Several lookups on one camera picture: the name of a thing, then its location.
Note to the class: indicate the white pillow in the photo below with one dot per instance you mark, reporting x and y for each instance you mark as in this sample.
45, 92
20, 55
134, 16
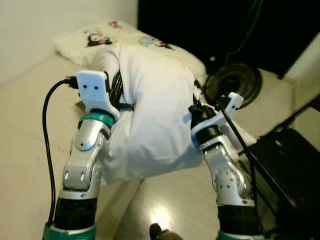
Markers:
150, 110

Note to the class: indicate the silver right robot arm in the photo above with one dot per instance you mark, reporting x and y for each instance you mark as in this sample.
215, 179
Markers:
227, 170

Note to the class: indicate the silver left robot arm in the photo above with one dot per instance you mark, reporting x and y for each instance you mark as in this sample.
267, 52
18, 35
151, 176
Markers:
82, 165

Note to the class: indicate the black folding chair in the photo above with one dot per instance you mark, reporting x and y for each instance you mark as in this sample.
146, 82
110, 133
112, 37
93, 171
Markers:
285, 160

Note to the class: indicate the cream cartoon print blanket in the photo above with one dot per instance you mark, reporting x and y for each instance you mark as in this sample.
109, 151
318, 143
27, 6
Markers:
130, 35

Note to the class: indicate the black furniture unit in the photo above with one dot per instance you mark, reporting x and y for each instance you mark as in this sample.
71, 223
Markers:
200, 30

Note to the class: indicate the black robot foot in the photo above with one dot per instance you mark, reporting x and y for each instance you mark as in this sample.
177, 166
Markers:
160, 232

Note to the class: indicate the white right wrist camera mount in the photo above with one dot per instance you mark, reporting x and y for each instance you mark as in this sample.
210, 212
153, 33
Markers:
220, 120

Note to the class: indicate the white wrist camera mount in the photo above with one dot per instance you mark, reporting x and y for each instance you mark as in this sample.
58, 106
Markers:
220, 120
92, 90

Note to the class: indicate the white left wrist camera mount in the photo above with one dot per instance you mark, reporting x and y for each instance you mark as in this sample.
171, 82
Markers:
92, 90

